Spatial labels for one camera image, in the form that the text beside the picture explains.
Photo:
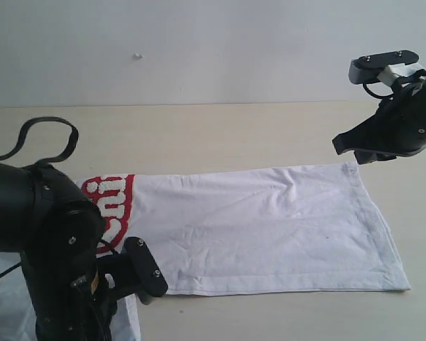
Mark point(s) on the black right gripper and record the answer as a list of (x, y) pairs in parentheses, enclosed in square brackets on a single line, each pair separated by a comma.
[(397, 128)]

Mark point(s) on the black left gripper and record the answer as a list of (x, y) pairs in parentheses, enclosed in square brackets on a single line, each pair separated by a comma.
[(73, 292)]

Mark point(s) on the white t-shirt red lettering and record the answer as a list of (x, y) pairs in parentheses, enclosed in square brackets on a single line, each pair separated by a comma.
[(272, 230)]

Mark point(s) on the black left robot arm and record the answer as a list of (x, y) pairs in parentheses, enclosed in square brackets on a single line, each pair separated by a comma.
[(55, 229)]

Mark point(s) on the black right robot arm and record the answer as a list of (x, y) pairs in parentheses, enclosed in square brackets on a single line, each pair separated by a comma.
[(397, 129)]

